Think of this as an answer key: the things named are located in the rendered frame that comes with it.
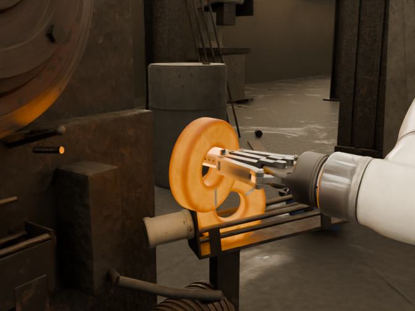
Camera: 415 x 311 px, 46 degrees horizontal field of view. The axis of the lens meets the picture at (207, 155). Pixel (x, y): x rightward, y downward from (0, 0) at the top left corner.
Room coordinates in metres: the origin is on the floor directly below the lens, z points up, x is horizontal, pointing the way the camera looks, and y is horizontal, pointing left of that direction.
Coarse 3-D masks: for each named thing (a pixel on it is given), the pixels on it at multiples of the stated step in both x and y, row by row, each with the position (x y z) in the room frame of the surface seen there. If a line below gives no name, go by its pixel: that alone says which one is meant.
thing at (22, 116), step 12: (84, 0) 0.82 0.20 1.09; (84, 12) 0.82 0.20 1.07; (84, 24) 0.82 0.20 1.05; (84, 36) 0.82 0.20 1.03; (72, 48) 0.80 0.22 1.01; (84, 48) 0.82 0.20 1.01; (72, 60) 0.80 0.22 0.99; (60, 72) 0.78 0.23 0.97; (72, 72) 0.80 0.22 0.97; (60, 84) 0.78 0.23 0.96; (36, 96) 0.74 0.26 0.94; (48, 96) 0.76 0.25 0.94; (24, 108) 0.72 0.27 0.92; (36, 108) 0.74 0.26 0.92; (0, 120) 0.69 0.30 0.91; (12, 120) 0.71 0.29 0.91; (24, 120) 0.72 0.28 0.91; (0, 132) 0.69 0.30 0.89; (12, 132) 0.70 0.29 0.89
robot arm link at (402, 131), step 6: (414, 102) 0.68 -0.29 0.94; (414, 108) 0.67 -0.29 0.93; (408, 114) 0.67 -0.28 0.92; (414, 114) 0.65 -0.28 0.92; (408, 120) 0.65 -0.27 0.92; (414, 120) 0.64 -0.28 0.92; (402, 126) 0.66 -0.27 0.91; (408, 126) 0.64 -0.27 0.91; (414, 126) 0.63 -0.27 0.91; (402, 132) 0.65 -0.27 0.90; (408, 132) 0.63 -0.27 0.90
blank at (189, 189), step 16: (192, 128) 0.73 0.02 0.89; (208, 128) 0.74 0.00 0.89; (224, 128) 0.77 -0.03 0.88; (176, 144) 0.72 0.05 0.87; (192, 144) 0.71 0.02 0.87; (208, 144) 0.74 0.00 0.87; (224, 144) 0.77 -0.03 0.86; (176, 160) 0.71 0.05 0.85; (192, 160) 0.71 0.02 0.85; (176, 176) 0.70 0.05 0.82; (192, 176) 0.71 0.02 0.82; (208, 176) 0.79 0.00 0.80; (224, 176) 0.78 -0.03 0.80; (176, 192) 0.71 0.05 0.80; (192, 192) 0.71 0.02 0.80; (208, 192) 0.74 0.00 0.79; (224, 192) 0.78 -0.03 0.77; (192, 208) 0.72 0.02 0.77; (208, 208) 0.75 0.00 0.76
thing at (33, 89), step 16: (80, 0) 0.80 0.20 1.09; (80, 16) 0.79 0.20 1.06; (64, 48) 0.77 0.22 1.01; (48, 64) 0.74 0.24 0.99; (0, 80) 0.65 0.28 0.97; (16, 80) 0.67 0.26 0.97; (32, 80) 0.72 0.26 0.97; (48, 80) 0.74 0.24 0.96; (0, 96) 0.67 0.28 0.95; (16, 96) 0.69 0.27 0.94; (32, 96) 0.71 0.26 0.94; (0, 112) 0.67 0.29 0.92
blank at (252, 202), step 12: (240, 192) 0.92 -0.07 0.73; (252, 192) 0.92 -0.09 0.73; (240, 204) 0.94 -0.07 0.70; (252, 204) 0.92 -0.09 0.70; (264, 204) 0.93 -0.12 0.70; (204, 216) 0.89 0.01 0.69; (216, 216) 0.90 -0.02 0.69; (240, 216) 0.92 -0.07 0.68; (228, 228) 0.91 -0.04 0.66; (228, 240) 0.91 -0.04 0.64
